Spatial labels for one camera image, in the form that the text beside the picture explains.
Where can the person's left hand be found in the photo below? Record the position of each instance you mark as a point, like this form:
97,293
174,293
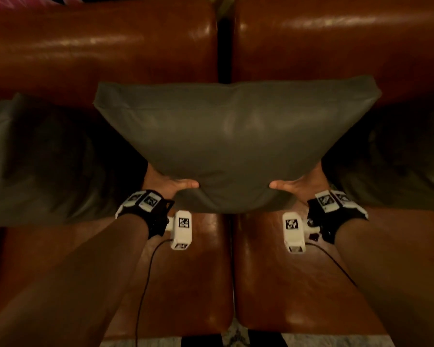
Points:
162,186

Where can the person's right hand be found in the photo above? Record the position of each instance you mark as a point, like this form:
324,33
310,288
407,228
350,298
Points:
303,187

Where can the person's left thumb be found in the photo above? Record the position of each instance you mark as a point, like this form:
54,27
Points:
186,184

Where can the person's right thumb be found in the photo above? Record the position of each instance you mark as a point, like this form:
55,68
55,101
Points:
282,185

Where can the grey leather cushion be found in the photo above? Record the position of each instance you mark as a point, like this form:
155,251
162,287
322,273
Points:
394,155
235,140
39,158

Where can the person's right forearm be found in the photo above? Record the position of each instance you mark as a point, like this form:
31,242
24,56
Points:
394,281

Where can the person's left forearm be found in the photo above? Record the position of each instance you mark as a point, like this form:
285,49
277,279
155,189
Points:
63,285

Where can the brown leather sofa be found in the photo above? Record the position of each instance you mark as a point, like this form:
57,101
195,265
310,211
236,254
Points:
188,57

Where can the pink patterned cloth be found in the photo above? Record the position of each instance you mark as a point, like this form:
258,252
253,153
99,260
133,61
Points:
21,0

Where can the left wrist camera rig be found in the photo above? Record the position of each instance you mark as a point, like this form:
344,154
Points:
155,213

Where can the wrist camera rig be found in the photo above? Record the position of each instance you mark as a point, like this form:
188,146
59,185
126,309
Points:
155,213
322,216

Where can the right wrist camera rig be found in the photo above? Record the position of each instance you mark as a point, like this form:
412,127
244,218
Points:
322,216

